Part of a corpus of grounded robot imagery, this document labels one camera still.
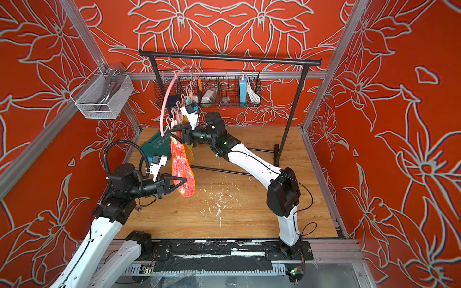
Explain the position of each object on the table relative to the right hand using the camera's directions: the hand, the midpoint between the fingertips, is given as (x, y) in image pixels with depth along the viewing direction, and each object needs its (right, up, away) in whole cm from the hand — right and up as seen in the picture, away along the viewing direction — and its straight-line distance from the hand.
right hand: (167, 130), depth 66 cm
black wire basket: (+14, +23, +29) cm, 40 cm away
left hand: (+7, -19, -2) cm, 20 cm away
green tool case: (-19, -6, +38) cm, 43 cm away
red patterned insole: (+6, -14, -3) cm, 15 cm away
